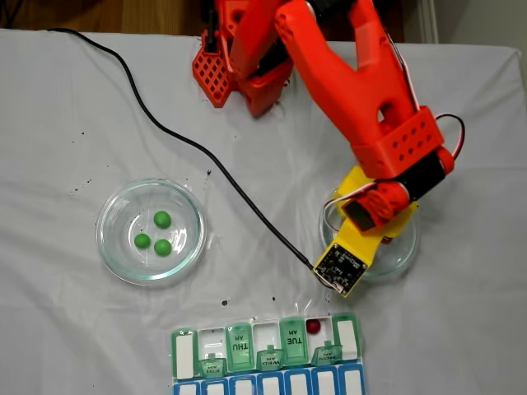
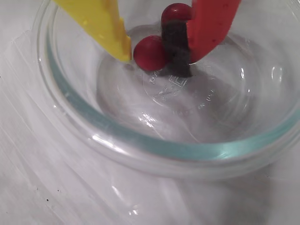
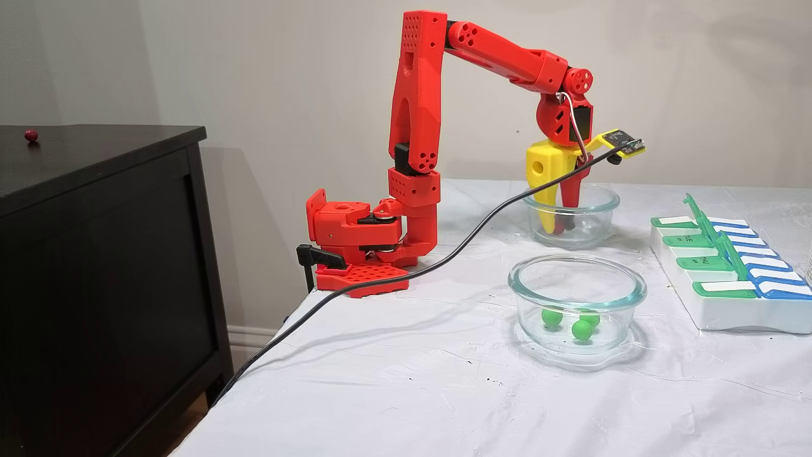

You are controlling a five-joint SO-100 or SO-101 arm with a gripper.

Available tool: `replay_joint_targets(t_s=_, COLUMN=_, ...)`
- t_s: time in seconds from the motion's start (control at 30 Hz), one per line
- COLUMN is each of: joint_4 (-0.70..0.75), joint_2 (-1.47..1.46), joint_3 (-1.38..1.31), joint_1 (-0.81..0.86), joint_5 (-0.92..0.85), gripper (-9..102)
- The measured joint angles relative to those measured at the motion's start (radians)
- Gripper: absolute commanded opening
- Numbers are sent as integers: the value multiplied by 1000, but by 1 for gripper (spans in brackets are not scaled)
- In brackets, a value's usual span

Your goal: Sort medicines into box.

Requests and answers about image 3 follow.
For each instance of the black table clamp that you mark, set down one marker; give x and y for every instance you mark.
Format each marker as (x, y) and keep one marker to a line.
(314, 256)

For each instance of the red ball pill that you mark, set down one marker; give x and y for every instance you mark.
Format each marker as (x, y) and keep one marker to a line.
(559, 228)
(31, 135)

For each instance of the white table cover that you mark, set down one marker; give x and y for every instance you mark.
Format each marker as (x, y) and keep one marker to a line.
(412, 393)

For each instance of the camera board on yellow mount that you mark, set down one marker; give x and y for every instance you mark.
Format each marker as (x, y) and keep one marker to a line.
(625, 141)

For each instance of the black wooden cabinet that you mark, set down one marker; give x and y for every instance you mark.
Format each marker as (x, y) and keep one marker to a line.
(95, 285)

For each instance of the small clear glass bowl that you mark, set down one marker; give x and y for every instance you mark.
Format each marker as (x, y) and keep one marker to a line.
(599, 219)

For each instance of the white green blue pill organizer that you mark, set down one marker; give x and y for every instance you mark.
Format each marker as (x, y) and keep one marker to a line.
(723, 314)

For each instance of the large clear glass bowl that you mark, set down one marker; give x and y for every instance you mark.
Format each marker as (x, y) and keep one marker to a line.
(526, 317)

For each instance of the green ball pill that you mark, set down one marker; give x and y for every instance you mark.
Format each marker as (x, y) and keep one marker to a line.
(552, 317)
(582, 329)
(592, 317)

